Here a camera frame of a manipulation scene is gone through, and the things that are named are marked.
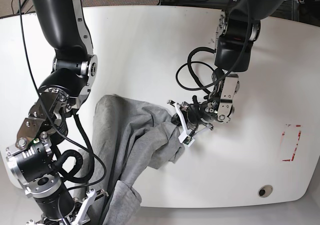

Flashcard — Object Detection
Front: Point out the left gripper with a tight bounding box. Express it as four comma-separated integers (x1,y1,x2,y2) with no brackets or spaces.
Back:
167,100,214,137

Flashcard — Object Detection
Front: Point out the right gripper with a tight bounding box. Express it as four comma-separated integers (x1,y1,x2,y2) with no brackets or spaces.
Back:
26,188,109,225

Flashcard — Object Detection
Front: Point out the grey t-shirt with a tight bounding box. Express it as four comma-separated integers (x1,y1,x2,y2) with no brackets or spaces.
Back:
87,95,185,225

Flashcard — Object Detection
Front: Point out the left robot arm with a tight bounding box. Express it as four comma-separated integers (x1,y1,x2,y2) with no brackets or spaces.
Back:
168,0,285,145

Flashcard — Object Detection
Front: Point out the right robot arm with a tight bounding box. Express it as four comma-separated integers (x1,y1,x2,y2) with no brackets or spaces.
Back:
6,0,108,225

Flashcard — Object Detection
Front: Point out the red tape rectangle marking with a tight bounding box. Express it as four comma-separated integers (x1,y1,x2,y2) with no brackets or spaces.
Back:
279,124,302,162

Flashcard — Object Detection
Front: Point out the black tripod stand leg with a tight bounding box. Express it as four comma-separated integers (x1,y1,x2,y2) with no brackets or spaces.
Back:
17,0,29,13

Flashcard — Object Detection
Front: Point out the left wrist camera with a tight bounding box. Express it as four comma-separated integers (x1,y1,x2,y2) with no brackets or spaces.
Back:
178,132,195,147

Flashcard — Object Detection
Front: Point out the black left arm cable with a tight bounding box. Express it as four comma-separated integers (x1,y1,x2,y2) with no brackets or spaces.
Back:
175,46,226,103

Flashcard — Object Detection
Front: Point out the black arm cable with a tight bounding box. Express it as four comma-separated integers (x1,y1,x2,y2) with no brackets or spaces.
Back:
17,0,107,198
175,46,226,103

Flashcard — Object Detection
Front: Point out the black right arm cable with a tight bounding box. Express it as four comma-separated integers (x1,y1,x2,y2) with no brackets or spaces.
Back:
17,0,107,198

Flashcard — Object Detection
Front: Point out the right table cable grommet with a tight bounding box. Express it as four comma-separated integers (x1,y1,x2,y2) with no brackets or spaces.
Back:
258,184,273,198

